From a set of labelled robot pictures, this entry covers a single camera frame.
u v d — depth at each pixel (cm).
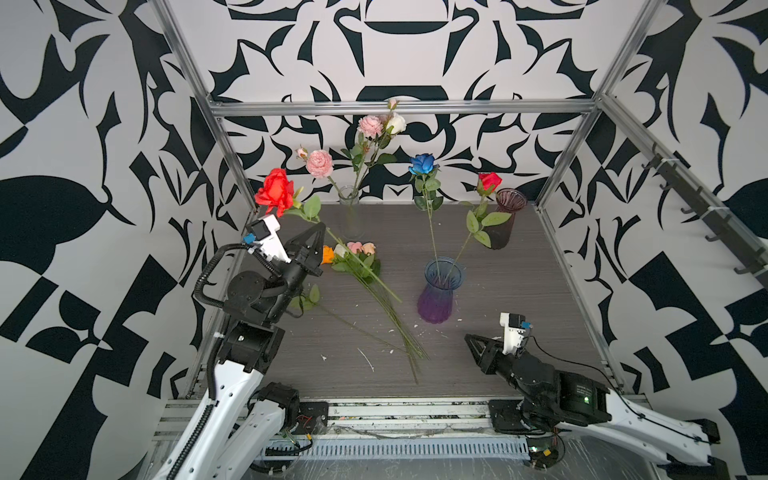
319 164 79
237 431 56
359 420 76
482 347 69
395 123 81
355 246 102
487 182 73
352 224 107
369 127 85
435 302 87
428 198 72
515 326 66
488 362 65
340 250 102
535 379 54
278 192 52
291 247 56
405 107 90
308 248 57
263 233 52
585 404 55
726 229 55
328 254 100
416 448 71
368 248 102
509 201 99
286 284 48
